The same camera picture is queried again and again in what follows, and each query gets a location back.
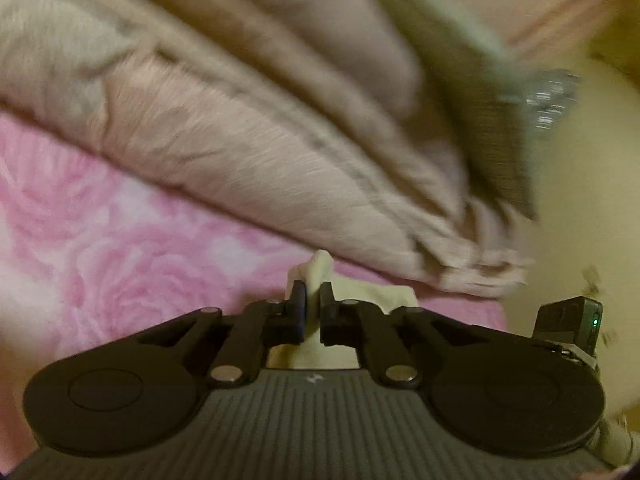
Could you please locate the folded pink plush blanket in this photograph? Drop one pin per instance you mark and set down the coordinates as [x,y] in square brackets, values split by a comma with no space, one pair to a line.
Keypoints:
[325,35]

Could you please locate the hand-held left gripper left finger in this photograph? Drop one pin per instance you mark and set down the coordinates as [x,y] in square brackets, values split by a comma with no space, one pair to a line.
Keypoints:
[299,312]

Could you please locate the pink curtain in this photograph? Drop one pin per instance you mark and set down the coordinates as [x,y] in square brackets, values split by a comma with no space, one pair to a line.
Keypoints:
[525,0]

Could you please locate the pink floral blanket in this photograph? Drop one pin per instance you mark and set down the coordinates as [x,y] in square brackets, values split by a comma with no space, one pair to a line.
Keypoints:
[100,240]

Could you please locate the grey pillow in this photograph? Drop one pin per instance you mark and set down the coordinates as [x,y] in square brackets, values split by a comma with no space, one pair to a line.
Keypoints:
[475,110]

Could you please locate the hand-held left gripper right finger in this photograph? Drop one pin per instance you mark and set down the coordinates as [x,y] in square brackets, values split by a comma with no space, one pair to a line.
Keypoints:
[327,315]

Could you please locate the cream knit shirt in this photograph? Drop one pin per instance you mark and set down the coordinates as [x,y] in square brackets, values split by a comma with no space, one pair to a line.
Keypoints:
[320,267]

